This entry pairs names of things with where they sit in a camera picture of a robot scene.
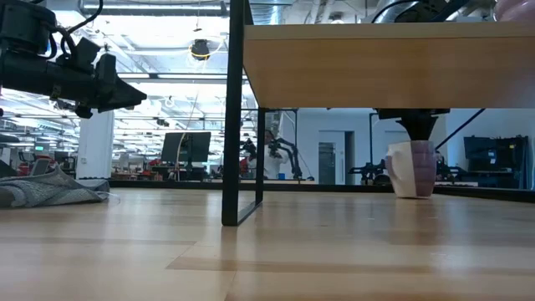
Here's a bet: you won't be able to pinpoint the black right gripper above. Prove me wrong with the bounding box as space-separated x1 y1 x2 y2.
374 107 451 142

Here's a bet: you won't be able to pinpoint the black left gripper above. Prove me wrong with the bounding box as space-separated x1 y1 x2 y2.
0 52 148 120

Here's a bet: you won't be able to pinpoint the purple mug white handle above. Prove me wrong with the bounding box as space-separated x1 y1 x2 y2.
385 140 437 199

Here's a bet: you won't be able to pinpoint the large all-purple mug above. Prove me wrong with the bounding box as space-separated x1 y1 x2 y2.
492 0 535 23

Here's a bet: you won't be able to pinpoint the wooden shelf black legs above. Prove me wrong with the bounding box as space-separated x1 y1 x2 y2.
221 0 535 227

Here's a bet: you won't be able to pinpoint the white pillar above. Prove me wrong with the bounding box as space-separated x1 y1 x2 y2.
76 109 115 180

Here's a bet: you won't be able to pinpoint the long ceiling light fixture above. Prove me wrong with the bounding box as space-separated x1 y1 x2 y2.
116 72 250 81

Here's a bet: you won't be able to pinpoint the black cabinet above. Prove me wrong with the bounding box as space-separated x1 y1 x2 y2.
462 135 530 190

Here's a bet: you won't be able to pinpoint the background monitor on stand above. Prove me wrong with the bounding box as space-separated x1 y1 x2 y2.
160 131 212 181

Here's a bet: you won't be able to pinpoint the grey ceiling pipe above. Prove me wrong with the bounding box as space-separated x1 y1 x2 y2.
79 0 230 18

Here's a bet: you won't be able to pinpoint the white door glass panel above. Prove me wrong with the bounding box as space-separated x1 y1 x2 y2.
317 130 356 186

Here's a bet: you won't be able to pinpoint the grey folded cloth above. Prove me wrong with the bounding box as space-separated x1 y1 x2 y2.
0 165 111 209

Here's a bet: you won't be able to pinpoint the standing person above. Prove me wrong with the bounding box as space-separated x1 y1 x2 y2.
263 129 290 181

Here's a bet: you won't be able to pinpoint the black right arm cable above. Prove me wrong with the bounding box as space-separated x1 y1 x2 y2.
434 108 487 151

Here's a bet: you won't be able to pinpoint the black background frame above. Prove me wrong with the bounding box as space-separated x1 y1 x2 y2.
367 109 380 168

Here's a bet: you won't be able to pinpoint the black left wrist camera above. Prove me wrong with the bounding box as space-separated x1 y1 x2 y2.
56 36 102 73

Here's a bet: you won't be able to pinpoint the black ceiling camera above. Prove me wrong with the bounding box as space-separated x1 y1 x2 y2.
190 38 211 62

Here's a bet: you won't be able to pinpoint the black aluminium table frame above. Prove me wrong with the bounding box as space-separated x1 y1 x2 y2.
107 178 535 205

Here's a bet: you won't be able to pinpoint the silver ceiling duct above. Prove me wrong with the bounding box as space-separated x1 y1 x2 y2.
374 0 417 24

